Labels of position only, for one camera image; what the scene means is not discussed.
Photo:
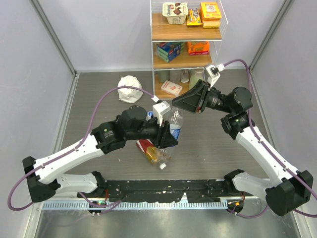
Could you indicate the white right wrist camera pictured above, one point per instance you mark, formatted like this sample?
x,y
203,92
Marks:
x,y
214,73

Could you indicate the yellow candy bag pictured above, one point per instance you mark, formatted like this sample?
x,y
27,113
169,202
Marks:
x,y
193,17

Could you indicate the blue green box pack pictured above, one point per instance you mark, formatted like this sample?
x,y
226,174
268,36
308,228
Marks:
x,y
168,51

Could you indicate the clear Pepsi bottle blue label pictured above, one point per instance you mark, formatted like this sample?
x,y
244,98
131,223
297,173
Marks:
x,y
176,119

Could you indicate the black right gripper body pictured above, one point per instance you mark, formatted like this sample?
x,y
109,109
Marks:
x,y
208,88

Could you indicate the white red tissue box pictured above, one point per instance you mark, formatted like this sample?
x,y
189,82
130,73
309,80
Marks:
x,y
171,88

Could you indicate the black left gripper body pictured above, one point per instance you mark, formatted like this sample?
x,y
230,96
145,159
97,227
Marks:
x,y
162,130

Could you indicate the clear plastic cup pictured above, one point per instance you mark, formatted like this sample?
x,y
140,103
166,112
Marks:
x,y
175,76

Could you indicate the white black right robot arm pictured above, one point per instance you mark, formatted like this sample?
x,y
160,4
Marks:
x,y
286,188

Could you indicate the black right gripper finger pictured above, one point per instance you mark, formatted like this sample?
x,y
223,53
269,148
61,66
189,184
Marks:
x,y
188,102
194,87

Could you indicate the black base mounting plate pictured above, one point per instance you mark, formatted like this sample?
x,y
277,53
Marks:
x,y
166,191

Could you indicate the white green bottle on shelf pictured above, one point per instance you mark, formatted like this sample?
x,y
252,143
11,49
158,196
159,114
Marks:
x,y
195,76

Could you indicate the white crumpled paper bag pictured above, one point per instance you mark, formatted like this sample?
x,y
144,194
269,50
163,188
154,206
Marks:
x,y
129,95

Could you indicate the orange cracker box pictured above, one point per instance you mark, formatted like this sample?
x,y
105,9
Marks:
x,y
198,48

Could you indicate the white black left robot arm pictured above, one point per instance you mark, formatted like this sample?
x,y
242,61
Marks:
x,y
46,177

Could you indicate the white wire wooden shelf rack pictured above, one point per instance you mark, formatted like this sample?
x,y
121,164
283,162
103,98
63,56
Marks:
x,y
162,31

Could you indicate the white chocolate yogurt tub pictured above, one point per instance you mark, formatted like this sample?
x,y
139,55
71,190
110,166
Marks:
x,y
175,12

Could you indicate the pale green cup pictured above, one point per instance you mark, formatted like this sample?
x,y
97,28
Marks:
x,y
164,75

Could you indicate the small clear bottle blue cap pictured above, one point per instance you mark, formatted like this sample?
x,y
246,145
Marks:
x,y
150,115

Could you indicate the orange yellow sponge pack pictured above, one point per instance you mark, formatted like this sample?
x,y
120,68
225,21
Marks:
x,y
210,15

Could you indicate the slotted grey cable duct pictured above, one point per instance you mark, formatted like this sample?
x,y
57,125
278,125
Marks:
x,y
181,205

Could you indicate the amber drink bottle red label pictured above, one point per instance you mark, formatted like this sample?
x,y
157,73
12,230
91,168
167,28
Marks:
x,y
153,154

